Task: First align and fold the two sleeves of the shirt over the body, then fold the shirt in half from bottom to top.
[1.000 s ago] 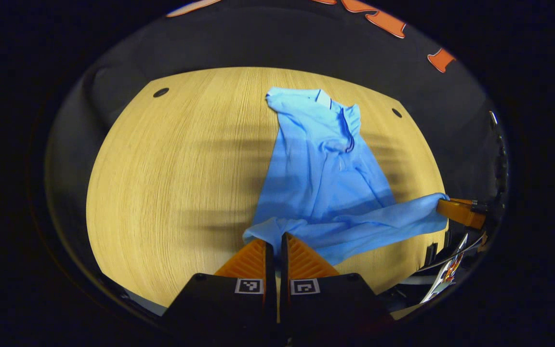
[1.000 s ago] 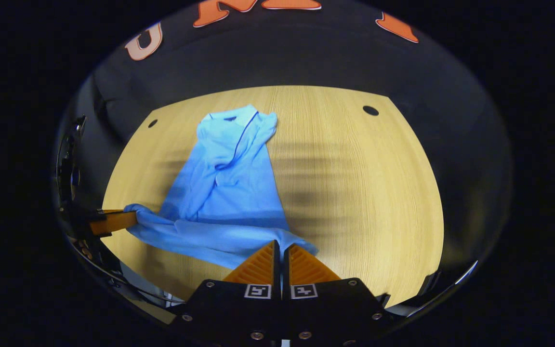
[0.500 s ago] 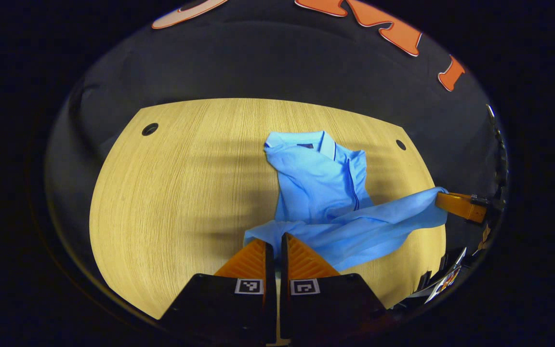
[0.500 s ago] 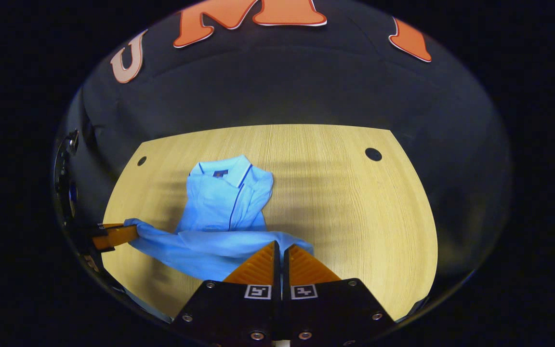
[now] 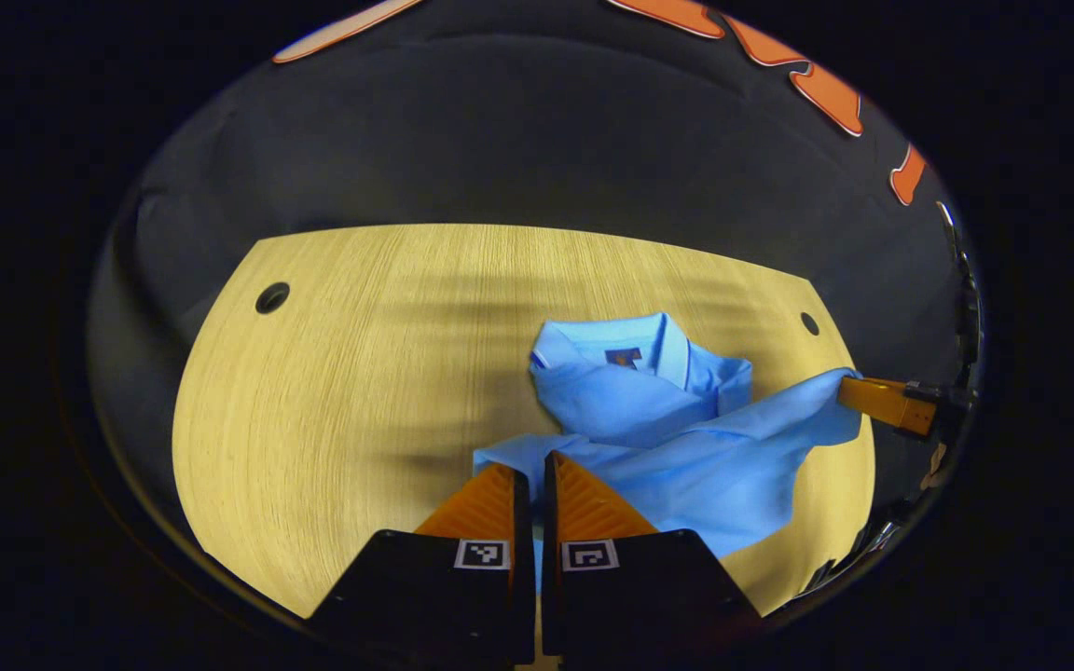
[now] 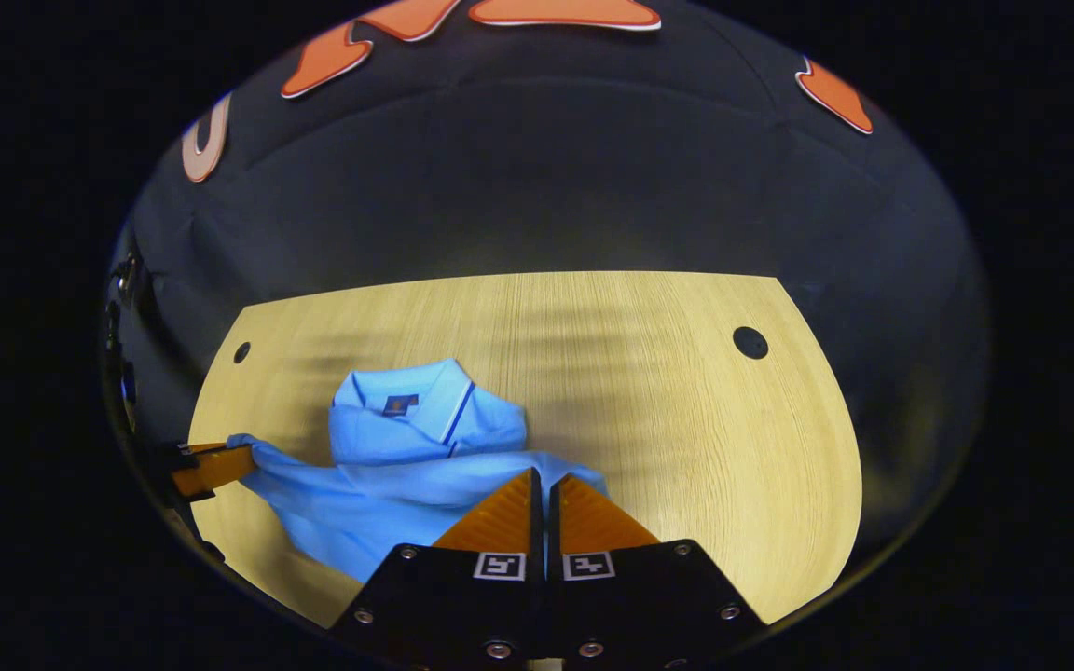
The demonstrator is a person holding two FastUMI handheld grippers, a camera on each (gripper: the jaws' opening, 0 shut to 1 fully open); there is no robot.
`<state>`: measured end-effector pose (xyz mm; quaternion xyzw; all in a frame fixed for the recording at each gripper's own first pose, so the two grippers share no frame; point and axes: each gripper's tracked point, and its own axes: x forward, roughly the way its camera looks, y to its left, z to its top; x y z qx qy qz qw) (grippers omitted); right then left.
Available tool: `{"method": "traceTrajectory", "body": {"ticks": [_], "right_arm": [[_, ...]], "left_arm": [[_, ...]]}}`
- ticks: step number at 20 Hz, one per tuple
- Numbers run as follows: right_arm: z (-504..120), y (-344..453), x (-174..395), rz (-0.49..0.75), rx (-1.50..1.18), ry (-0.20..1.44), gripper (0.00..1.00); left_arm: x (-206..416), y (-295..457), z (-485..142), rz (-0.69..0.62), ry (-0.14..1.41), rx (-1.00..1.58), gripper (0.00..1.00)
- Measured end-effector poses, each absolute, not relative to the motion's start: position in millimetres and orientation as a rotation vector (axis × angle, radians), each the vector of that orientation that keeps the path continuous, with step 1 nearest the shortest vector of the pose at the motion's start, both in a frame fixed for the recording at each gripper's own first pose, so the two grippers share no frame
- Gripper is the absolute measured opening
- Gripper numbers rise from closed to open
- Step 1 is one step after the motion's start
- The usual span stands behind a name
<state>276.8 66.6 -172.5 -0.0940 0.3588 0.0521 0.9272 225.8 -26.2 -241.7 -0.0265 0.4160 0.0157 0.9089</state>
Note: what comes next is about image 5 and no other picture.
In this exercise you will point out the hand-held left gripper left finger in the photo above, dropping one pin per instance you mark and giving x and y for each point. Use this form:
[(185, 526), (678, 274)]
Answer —
[(523, 522)]

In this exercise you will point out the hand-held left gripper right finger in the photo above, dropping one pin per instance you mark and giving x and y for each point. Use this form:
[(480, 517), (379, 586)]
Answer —
[(549, 522)]

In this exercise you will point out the light blue T-shirt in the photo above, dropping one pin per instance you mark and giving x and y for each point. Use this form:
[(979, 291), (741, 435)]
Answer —
[(686, 447)]

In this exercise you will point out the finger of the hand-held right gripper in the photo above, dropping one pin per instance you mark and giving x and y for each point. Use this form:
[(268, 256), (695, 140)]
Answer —
[(882, 403)]

